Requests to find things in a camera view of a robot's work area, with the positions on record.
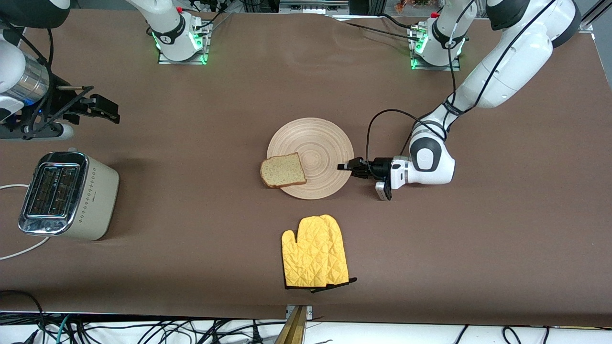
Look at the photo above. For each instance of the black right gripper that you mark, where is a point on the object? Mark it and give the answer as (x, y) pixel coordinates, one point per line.
(61, 101)

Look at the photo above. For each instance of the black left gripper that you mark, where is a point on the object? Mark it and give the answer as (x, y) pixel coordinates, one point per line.
(380, 168)

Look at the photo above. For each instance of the round wooden plate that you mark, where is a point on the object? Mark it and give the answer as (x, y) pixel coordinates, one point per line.
(325, 143)

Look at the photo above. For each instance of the brown bread slice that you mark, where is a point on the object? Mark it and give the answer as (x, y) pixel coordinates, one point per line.
(282, 171)

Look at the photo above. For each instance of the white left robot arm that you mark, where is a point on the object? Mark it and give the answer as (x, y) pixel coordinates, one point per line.
(507, 71)

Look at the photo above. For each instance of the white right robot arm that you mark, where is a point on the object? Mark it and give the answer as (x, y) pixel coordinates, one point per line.
(169, 38)

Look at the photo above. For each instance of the cream and chrome toaster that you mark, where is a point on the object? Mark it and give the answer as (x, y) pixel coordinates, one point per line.
(95, 200)

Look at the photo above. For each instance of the yellow quilted oven mitt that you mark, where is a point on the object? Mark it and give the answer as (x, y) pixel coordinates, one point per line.
(301, 258)
(340, 258)

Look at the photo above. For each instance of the brass coloured metal bar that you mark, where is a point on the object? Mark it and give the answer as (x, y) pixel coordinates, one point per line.
(292, 332)

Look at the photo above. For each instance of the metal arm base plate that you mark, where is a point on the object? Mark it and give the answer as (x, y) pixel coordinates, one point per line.
(437, 68)
(181, 62)

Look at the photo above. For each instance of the small silver metal bracket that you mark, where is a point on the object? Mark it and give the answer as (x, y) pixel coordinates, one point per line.
(310, 311)

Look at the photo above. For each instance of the aluminium frame profile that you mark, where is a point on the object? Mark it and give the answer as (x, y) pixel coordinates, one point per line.
(311, 7)

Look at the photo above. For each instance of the aluminium corner bracket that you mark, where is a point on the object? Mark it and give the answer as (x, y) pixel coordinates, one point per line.
(587, 27)

